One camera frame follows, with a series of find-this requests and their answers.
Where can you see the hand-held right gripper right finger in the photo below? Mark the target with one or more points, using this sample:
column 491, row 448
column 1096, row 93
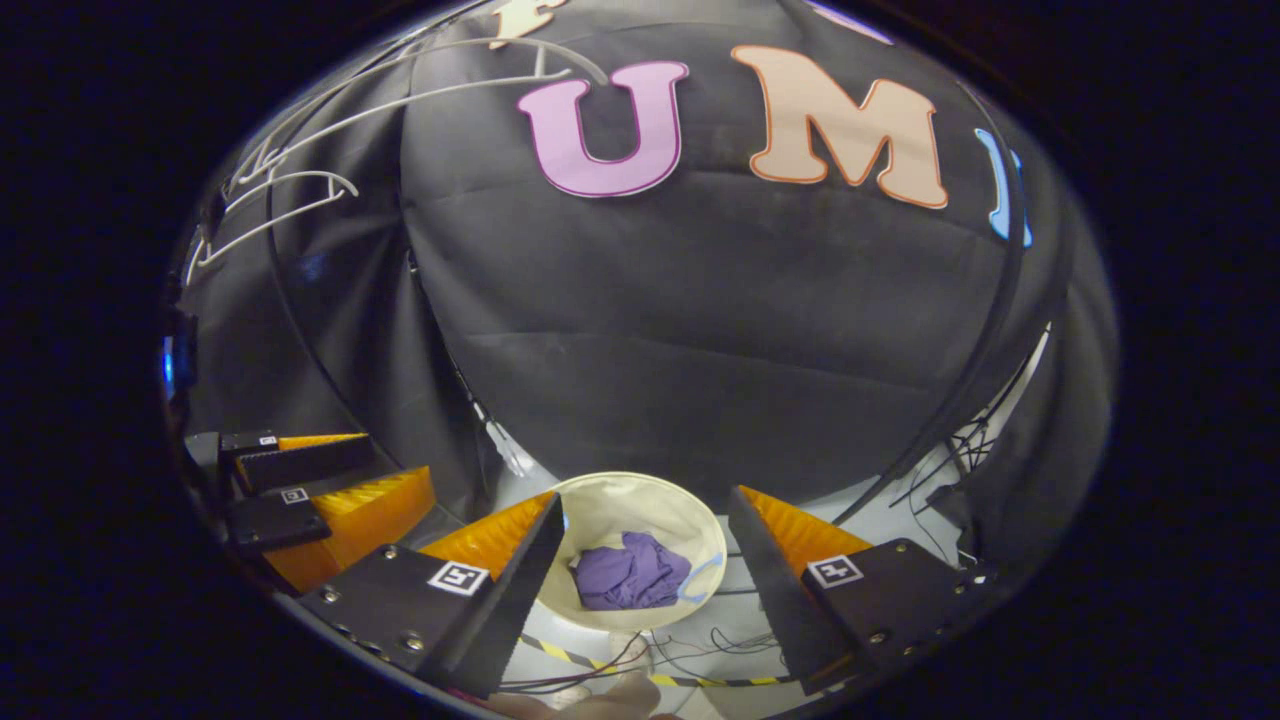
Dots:
column 770, row 600

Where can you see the purple jacket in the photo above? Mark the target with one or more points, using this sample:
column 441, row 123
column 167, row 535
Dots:
column 630, row 575

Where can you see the white clothes hanger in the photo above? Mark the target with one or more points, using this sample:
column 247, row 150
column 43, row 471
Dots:
column 300, row 177
column 440, row 92

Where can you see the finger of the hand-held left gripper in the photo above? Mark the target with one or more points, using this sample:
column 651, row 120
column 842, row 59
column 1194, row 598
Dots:
column 310, row 465
column 270, row 520

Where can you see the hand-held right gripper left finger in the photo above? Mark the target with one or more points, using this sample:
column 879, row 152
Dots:
column 510, row 610

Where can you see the black clothes rack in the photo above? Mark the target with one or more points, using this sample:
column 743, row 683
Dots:
column 988, row 355

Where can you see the black backdrop cloth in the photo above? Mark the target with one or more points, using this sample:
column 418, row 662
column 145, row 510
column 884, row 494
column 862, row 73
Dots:
column 700, row 330

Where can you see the cream laundry hamper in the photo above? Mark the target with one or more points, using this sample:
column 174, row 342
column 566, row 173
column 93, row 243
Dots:
column 620, row 505

